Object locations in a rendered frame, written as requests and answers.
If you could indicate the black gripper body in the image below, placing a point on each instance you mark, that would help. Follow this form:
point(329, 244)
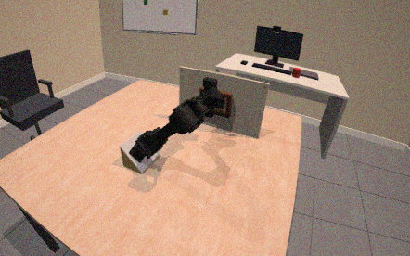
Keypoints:
point(209, 83)

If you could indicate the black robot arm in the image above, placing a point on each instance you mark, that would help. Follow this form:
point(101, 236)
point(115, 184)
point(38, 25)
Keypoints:
point(186, 117)

